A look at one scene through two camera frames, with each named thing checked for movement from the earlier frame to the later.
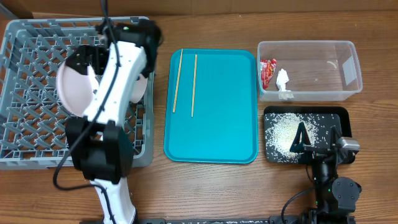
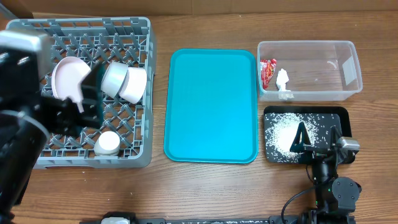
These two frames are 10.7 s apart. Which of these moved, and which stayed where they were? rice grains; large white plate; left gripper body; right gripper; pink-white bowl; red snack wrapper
Moved: large white plate; left gripper body
Stayed: right gripper; red snack wrapper; pink-white bowl; rice grains
